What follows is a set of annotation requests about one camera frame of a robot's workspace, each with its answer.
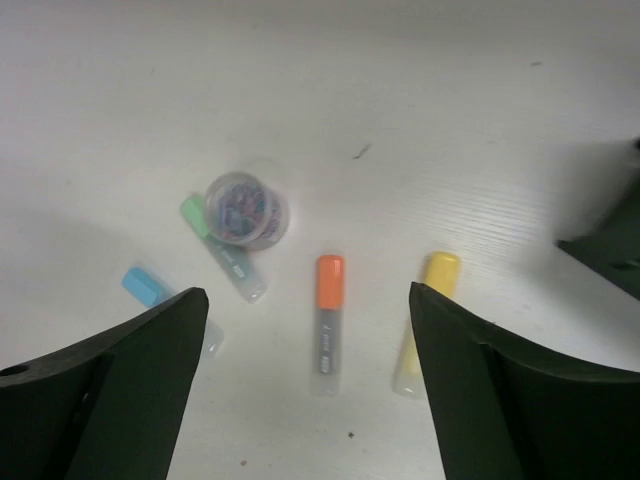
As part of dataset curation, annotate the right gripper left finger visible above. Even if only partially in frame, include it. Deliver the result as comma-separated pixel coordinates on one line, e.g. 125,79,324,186
1,288,209,479

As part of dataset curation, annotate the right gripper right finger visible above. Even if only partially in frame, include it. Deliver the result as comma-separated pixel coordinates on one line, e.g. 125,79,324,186
416,298,639,479

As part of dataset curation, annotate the yellow highlighter pen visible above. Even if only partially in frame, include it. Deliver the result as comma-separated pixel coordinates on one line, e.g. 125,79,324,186
392,251,461,400

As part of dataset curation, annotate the clear jar of paper clips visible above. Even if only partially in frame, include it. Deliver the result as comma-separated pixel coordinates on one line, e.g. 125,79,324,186
204,172,289,251

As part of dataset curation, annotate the blue highlighter pen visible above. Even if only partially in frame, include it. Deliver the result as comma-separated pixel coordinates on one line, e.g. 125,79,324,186
121,266,224,356

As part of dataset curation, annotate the green highlighter pen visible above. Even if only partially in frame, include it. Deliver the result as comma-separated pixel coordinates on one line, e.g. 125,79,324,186
180,194,266,303

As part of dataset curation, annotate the black two-compartment organizer box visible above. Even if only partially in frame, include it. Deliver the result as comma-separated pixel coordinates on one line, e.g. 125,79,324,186
557,137,640,302

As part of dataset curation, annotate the orange highlighter pen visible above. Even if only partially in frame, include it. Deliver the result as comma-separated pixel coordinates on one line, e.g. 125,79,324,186
311,254,345,396

